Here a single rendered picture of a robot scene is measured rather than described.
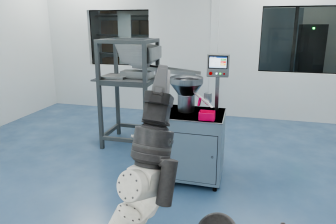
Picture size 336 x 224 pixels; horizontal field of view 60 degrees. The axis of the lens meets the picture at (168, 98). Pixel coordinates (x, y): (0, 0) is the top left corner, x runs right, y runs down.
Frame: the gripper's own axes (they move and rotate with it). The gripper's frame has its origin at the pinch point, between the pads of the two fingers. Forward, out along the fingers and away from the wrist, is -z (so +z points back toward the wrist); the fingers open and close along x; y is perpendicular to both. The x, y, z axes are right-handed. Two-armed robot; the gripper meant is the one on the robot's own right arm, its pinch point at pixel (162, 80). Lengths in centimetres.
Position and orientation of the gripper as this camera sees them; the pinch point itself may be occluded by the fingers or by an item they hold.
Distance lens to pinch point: 65.9
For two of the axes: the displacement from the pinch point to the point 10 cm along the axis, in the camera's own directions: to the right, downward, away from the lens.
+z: -1.6, 9.8, -0.7
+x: -1.1, -0.9, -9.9
